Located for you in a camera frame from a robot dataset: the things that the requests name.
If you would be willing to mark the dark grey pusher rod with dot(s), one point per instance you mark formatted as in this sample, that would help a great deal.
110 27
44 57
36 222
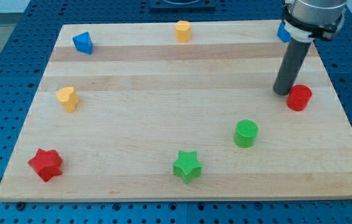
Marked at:
291 64

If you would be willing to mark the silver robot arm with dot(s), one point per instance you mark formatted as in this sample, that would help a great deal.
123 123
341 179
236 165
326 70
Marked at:
306 21

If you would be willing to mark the green star block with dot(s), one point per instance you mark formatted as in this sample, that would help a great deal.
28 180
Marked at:
187 166

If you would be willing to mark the red star block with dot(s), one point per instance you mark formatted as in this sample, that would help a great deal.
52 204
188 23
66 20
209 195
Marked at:
46 164

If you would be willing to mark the blue cube block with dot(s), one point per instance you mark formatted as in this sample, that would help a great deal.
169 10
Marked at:
283 34

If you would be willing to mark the red cylinder block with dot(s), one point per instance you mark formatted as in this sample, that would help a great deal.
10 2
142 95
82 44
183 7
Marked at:
299 97

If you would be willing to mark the green cylinder block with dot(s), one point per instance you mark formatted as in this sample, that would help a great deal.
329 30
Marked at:
245 133

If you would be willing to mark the yellow hexagon block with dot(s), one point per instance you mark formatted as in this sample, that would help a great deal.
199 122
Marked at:
182 31

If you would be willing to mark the wooden board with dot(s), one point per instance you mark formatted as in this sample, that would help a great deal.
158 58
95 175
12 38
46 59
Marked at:
144 96

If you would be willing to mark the blue triangle block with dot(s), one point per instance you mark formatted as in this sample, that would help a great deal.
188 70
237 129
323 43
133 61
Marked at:
83 43

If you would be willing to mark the yellow heart block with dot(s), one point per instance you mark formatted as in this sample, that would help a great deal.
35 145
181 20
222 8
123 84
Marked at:
68 98

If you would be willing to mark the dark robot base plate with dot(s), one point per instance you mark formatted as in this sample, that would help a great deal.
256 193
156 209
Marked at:
163 5

